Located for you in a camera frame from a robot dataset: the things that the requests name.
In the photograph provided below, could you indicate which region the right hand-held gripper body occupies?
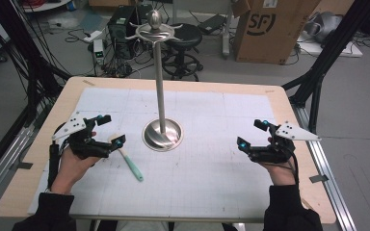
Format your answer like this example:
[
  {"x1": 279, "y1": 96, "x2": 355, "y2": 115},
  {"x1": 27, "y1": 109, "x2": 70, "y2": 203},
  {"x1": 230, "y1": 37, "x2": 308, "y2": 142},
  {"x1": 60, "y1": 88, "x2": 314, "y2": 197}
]
[{"x1": 246, "y1": 120, "x2": 323, "y2": 165}]

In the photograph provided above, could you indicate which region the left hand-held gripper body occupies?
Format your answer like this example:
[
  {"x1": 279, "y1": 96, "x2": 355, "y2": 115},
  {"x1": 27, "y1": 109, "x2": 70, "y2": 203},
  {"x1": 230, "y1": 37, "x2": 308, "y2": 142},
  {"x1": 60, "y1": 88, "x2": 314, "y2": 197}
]
[{"x1": 51, "y1": 111, "x2": 114, "y2": 161}]

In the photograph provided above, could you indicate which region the green-handled silicone spatula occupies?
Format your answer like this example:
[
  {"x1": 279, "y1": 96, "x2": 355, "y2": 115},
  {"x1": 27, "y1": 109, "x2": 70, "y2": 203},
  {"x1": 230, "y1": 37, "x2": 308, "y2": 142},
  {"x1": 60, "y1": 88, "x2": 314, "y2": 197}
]
[{"x1": 108, "y1": 132, "x2": 145, "y2": 183}]

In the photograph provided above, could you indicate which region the person's left hand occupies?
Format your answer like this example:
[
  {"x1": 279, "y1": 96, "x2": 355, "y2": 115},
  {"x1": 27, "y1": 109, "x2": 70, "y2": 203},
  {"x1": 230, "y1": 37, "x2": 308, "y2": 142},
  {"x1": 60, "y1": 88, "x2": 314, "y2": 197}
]
[{"x1": 50, "y1": 130, "x2": 101, "y2": 195}]

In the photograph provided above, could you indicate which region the person's right hand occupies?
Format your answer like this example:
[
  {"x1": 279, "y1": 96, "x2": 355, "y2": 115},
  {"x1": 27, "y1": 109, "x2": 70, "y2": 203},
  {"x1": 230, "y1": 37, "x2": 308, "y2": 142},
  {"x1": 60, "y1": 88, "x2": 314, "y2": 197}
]
[{"x1": 258, "y1": 136, "x2": 298, "y2": 187}]

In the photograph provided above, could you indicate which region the light wooden table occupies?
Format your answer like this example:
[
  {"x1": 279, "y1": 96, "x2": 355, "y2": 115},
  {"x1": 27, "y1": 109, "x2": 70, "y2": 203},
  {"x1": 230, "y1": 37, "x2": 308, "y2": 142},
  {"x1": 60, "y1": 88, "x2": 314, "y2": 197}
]
[{"x1": 0, "y1": 76, "x2": 337, "y2": 225}]

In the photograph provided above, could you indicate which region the silver metal hanging stand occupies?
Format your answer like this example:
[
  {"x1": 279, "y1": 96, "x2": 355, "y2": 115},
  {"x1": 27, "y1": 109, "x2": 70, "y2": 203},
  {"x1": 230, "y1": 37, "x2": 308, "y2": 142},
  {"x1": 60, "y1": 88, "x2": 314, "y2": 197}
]
[{"x1": 124, "y1": 9, "x2": 185, "y2": 153}]

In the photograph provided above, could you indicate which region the white grid mat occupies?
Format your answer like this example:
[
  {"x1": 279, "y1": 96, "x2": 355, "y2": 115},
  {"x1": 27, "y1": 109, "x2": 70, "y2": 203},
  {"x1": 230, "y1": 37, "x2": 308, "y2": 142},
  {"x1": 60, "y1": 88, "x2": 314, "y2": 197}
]
[{"x1": 27, "y1": 87, "x2": 282, "y2": 217}]

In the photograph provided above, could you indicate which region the white device with green display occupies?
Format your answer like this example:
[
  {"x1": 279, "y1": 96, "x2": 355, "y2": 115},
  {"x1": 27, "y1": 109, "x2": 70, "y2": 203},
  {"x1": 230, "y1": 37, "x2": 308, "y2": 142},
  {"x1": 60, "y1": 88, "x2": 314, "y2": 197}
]
[{"x1": 92, "y1": 38, "x2": 106, "y2": 65}]

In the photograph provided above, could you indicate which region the white power strip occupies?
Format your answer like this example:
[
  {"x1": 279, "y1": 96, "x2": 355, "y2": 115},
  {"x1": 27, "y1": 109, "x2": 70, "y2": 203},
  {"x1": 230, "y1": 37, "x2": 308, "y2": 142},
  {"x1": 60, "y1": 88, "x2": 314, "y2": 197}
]
[{"x1": 83, "y1": 30, "x2": 104, "y2": 44}]

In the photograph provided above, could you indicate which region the large brown cardboard box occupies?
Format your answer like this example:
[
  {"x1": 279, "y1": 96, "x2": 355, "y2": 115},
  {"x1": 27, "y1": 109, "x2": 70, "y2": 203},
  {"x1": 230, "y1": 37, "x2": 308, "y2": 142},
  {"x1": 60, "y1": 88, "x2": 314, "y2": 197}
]
[{"x1": 231, "y1": 0, "x2": 323, "y2": 65}]

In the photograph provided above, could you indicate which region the black computer tower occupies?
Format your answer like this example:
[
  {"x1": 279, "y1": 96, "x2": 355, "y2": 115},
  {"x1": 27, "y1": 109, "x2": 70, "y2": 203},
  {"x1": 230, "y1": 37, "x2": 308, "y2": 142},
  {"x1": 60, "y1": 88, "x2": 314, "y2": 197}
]
[{"x1": 107, "y1": 5, "x2": 137, "y2": 61}]

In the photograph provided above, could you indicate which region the white stand pole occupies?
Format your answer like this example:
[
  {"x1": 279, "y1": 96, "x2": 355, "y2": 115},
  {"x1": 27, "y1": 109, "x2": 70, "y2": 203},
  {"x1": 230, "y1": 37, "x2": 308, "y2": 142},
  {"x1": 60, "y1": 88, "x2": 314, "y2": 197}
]
[{"x1": 221, "y1": 0, "x2": 236, "y2": 60}]

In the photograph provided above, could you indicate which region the black flat laptop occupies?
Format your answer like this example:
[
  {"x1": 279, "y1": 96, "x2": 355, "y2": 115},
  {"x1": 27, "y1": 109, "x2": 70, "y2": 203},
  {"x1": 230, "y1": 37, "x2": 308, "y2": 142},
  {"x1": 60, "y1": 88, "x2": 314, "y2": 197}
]
[{"x1": 197, "y1": 13, "x2": 228, "y2": 36}]

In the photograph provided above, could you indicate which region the black round stool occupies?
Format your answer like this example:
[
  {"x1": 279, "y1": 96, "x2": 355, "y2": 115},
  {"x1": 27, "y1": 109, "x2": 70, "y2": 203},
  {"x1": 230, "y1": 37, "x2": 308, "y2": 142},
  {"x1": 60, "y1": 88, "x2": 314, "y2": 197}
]
[{"x1": 161, "y1": 22, "x2": 204, "y2": 83}]

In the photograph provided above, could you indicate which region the grey rounded machine part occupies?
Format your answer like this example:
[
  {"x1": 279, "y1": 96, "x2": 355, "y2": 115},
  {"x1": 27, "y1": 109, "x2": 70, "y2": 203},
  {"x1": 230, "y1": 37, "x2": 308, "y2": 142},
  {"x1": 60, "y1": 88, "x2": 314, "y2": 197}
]
[{"x1": 303, "y1": 11, "x2": 344, "y2": 44}]

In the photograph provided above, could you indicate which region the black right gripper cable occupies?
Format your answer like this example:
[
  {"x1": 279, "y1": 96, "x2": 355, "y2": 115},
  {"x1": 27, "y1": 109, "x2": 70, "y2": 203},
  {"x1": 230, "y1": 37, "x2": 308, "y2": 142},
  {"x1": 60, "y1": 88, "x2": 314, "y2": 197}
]
[{"x1": 282, "y1": 150, "x2": 301, "y2": 187}]

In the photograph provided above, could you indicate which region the aluminium rail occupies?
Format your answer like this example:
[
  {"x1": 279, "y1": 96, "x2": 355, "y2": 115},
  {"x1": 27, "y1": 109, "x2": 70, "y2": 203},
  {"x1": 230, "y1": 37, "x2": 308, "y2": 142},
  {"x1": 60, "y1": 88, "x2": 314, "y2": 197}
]
[
  {"x1": 292, "y1": 103, "x2": 358, "y2": 231},
  {"x1": 0, "y1": 125, "x2": 36, "y2": 211}
]

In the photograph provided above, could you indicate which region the black metal frame post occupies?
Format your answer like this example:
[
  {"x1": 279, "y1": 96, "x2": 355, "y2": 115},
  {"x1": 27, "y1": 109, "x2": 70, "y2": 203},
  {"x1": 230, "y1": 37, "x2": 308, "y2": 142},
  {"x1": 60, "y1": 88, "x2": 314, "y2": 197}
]
[
  {"x1": 281, "y1": 0, "x2": 370, "y2": 135},
  {"x1": 0, "y1": 0, "x2": 72, "y2": 120}
]

